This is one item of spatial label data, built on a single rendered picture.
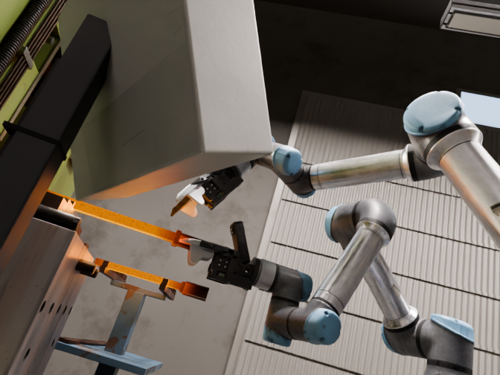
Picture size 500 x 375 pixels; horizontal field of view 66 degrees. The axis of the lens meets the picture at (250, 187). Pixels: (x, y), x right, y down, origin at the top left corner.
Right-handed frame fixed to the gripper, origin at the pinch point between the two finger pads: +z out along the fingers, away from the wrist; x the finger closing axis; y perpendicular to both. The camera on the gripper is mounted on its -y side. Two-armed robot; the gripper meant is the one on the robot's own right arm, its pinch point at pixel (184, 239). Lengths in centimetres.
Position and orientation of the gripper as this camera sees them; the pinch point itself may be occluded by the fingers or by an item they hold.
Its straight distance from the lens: 100.1
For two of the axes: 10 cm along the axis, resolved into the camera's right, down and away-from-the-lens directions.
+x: -2.7, 3.1, 9.1
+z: -9.3, -3.4, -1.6
